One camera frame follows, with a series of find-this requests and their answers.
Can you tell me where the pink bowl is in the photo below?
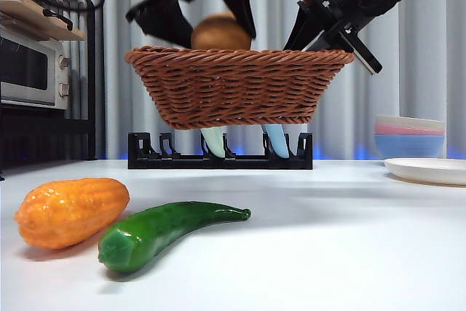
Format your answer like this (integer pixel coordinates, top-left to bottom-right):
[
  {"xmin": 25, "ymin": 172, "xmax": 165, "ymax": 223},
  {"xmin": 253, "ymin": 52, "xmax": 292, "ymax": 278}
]
[{"xmin": 375, "ymin": 123, "xmax": 445, "ymax": 137}]

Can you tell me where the beige bowl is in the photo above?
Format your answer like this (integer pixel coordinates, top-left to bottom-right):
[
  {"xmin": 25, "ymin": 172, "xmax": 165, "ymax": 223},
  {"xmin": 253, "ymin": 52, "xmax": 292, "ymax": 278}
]
[{"xmin": 375, "ymin": 114, "xmax": 446, "ymax": 132}]

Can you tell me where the black metal shelf frame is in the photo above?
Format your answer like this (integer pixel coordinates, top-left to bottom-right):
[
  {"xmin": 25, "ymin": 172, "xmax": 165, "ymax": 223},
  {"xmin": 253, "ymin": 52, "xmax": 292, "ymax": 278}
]
[{"xmin": 0, "ymin": 0, "xmax": 98, "ymax": 181}]

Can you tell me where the orange plastic corn cob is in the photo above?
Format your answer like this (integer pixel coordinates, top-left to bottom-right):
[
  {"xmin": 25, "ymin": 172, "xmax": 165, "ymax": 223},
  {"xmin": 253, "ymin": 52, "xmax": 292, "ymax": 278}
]
[{"xmin": 15, "ymin": 177, "xmax": 130, "ymax": 250}]

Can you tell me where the white plate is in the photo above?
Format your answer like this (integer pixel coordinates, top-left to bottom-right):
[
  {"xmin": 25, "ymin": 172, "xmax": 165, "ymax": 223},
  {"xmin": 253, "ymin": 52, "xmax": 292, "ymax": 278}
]
[{"xmin": 384, "ymin": 157, "xmax": 466, "ymax": 186}]

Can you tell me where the pale green plate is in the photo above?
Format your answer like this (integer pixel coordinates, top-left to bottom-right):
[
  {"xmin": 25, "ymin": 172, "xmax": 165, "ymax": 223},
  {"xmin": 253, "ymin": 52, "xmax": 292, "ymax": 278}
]
[{"xmin": 200, "ymin": 127, "xmax": 224, "ymax": 157}]

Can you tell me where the wooden shelf board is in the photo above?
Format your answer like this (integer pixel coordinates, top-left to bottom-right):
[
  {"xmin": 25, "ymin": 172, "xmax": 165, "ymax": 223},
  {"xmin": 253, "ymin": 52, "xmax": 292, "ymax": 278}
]
[{"xmin": 0, "ymin": 15, "xmax": 87, "ymax": 42}]

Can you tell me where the tan potato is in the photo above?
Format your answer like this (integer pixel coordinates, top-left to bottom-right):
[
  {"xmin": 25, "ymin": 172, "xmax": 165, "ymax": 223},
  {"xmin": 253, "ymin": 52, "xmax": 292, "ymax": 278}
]
[{"xmin": 191, "ymin": 12, "xmax": 252, "ymax": 50}]

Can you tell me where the blue bowl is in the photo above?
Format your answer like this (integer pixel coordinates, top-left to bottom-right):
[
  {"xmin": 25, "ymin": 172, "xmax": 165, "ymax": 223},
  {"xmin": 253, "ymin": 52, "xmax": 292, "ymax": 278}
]
[{"xmin": 374, "ymin": 134, "xmax": 446, "ymax": 161}]

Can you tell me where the light blue plate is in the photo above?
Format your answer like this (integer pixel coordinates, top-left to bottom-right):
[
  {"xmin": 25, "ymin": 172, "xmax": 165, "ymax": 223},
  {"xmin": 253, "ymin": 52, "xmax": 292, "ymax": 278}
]
[{"xmin": 262, "ymin": 124, "xmax": 291, "ymax": 157}]

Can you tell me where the black plate rack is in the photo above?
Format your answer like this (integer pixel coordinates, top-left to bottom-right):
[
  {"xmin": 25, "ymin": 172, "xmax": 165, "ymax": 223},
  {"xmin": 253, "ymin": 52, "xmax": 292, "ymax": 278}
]
[{"xmin": 127, "ymin": 131, "xmax": 314, "ymax": 170}]

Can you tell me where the cream toaster oven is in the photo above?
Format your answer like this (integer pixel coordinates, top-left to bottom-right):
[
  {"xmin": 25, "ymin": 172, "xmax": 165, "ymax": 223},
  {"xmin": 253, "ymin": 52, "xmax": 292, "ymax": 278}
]
[{"xmin": 0, "ymin": 29, "xmax": 72, "ymax": 111}]

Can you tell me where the grey curtain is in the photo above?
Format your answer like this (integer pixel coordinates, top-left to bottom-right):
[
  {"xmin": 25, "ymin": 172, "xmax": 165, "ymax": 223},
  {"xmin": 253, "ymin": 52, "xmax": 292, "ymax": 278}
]
[{"xmin": 0, "ymin": 0, "xmax": 466, "ymax": 162}]

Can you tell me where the brown wicker basket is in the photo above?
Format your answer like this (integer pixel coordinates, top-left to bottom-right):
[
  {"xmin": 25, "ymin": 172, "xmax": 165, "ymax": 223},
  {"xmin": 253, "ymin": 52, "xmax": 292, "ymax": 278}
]
[{"xmin": 124, "ymin": 45, "xmax": 355, "ymax": 130}]

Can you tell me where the green cucumber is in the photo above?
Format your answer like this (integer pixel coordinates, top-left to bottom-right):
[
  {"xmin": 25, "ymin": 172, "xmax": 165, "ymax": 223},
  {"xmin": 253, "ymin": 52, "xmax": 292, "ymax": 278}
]
[{"xmin": 98, "ymin": 200, "xmax": 252, "ymax": 274}]

